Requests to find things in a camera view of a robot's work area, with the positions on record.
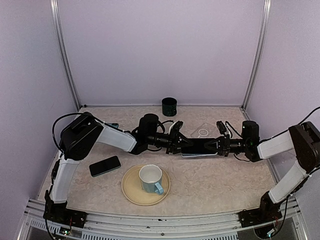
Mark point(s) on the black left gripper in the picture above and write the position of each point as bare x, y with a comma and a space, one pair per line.
172, 147

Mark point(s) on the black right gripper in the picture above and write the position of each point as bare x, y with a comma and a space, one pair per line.
224, 146

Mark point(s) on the lilac phone case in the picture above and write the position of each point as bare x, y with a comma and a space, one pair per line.
198, 155

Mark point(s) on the black smartphone with teal edge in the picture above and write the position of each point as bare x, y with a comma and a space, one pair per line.
198, 147

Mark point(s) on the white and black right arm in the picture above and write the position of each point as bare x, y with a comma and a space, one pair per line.
303, 138

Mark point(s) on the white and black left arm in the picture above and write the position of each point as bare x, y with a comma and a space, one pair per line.
78, 138

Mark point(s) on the dark green cup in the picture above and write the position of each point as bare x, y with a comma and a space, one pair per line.
169, 106

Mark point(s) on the blue mug with white inside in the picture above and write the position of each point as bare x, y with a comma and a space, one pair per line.
151, 177

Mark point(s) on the beige round plate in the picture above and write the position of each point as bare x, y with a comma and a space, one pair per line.
132, 190

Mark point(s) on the black smartphone on table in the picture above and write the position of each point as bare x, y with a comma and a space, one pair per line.
104, 166

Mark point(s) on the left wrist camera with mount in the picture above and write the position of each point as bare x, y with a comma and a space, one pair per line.
174, 129

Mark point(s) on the front aluminium rail base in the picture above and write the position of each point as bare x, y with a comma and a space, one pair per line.
108, 226

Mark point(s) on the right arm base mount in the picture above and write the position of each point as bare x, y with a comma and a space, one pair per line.
267, 211

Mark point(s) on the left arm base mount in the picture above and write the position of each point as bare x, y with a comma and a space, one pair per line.
59, 213

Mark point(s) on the right aluminium frame post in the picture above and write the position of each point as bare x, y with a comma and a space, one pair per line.
258, 53

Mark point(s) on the aluminium frame post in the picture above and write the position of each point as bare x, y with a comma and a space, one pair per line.
258, 53
54, 6

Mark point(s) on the left aluminium frame post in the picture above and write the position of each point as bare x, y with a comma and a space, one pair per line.
54, 6

